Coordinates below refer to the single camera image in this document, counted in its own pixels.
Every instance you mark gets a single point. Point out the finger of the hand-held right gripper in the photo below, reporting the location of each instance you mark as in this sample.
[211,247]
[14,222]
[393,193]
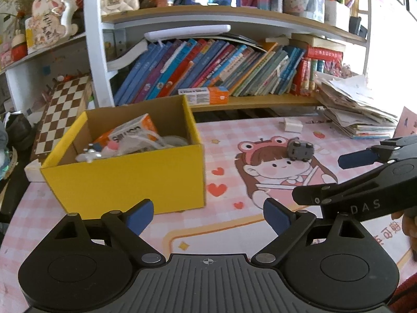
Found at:
[356,159]
[312,195]

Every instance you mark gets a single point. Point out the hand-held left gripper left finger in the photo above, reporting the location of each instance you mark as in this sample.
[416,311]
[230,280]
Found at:
[140,216]

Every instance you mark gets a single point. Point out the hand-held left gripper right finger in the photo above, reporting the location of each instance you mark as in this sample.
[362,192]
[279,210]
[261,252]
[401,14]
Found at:
[277,216]

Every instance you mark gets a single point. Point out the yellow cardboard box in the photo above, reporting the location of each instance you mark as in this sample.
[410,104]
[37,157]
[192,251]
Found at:
[130,182]

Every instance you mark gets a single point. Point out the grey toy car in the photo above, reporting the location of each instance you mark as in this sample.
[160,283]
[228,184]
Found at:
[299,150]

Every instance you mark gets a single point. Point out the fluffy lilac bell charm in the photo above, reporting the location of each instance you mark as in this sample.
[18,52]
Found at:
[88,156]

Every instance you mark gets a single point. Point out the clear pearl bead pouch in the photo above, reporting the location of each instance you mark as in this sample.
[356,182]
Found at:
[172,141]

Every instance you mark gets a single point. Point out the orange and white carton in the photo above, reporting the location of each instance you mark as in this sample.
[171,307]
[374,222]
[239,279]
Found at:
[136,128]

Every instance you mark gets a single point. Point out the pink cylinder container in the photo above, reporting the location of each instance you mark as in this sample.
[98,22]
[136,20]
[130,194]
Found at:
[407,120]

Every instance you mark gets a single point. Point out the person's right hand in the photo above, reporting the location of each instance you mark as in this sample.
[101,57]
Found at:
[411,231]

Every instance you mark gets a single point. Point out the stack of papers and booklets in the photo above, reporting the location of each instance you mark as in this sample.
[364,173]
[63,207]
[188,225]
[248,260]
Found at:
[352,104]

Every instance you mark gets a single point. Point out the patterned pencil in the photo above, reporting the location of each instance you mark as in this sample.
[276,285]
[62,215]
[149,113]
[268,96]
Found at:
[314,121]

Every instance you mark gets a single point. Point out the white charger plug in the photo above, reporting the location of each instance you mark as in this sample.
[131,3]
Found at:
[291,125]

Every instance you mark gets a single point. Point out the pink printed desk mat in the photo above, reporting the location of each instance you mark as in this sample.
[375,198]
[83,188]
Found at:
[224,156]

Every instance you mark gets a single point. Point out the pile of colourful trinkets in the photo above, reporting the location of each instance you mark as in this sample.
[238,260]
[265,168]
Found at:
[335,69]

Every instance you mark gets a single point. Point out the red thick book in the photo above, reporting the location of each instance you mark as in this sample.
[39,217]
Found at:
[325,53]

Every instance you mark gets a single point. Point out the small white block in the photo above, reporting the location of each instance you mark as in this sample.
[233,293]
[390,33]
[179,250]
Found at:
[33,171]

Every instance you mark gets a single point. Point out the beige thick book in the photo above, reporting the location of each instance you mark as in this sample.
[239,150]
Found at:
[316,40]

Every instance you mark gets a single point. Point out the wooden chessboard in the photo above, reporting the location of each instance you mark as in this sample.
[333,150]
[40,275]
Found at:
[62,111]

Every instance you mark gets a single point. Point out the small black box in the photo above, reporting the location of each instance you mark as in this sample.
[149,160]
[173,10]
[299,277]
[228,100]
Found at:
[358,27]

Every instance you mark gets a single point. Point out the white and orange toothpaste box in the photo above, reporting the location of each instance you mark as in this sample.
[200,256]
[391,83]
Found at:
[203,95]

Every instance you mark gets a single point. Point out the iridescent bag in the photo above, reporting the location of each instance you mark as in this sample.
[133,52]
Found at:
[5,166]

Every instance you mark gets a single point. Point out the white storage box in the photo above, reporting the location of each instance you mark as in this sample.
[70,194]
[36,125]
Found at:
[337,16]

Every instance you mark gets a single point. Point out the black rounded bag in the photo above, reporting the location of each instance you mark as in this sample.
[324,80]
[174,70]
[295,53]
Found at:
[18,132]

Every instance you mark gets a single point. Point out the clear pen holder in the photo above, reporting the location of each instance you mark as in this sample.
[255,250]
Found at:
[314,8]

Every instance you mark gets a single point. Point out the row of colourful books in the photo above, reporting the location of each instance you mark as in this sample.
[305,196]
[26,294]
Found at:
[211,68]

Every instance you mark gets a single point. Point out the patterned pen cup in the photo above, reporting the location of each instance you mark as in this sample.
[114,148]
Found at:
[295,5]

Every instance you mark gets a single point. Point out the white and wood bookshelf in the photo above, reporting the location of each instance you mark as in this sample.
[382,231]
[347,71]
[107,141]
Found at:
[97,55]

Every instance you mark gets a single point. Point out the white light bar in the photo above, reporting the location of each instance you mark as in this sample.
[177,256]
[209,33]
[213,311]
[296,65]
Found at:
[185,33]

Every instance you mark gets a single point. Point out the small pink box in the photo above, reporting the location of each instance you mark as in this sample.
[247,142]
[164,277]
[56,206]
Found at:
[6,59]

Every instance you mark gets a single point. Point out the red and white doll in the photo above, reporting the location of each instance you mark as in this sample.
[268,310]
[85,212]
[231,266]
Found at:
[19,47]

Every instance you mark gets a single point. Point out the cartoon cat ornament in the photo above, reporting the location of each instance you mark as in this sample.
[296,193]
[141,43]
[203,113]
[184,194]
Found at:
[49,22]

